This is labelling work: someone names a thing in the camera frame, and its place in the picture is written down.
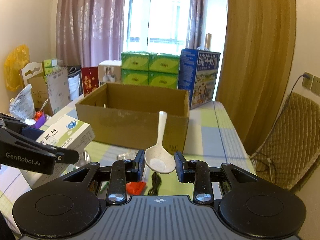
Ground red candy packet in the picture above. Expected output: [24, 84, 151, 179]
[126, 181, 146, 196]

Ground white green medicine box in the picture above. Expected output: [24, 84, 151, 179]
[21, 115, 95, 189]

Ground white plastic spoon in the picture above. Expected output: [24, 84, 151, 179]
[144, 111, 176, 174]

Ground clear packaged wire rack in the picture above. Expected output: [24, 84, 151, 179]
[117, 149, 138, 160]

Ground silver green tea pouch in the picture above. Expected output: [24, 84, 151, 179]
[73, 150, 91, 170]

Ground purple box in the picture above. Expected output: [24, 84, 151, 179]
[31, 111, 47, 129]

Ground crumpled clear plastic bag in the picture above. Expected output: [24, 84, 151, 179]
[9, 84, 36, 125]

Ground brown paper bag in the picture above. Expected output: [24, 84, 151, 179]
[20, 62, 71, 116]

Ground brown cardboard box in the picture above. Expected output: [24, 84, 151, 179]
[75, 83, 189, 154]

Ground yellow plastic bag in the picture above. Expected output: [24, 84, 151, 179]
[3, 44, 30, 92]

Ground red greeting card box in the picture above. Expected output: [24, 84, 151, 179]
[81, 66, 99, 96]

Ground white humidifier box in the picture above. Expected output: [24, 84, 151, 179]
[98, 60, 121, 86]

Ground quilted brown chair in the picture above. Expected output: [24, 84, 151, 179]
[250, 93, 319, 192]

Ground blue milk carton box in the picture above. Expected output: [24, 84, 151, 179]
[178, 48, 221, 109]

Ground green tissue pack stack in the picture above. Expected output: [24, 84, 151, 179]
[121, 51, 180, 89]

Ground pink curtain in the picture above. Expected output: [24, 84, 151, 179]
[56, 0, 125, 67]

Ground wall power socket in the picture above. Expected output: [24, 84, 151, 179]
[302, 72, 320, 96]

